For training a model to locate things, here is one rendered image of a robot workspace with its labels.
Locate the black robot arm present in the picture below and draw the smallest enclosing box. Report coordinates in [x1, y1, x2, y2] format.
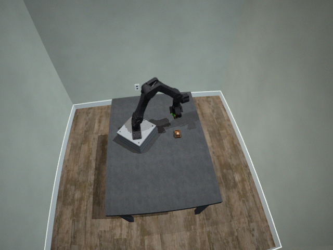
[131, 77, 189, 140]

